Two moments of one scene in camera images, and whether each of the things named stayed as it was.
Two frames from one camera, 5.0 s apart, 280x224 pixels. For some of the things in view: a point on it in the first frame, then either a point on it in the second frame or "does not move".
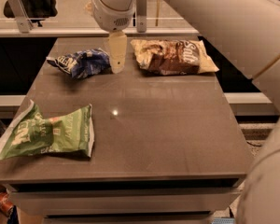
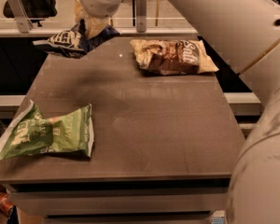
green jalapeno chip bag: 34,133 does not move
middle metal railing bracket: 141,11 does not move
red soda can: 4,203 does not move
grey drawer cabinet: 125,201 does not move
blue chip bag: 82,63 to 74,41
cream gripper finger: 89,8 to 78,13
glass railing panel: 69,7 does not move
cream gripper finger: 118,49 to 93,24
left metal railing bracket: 19,10 does not move
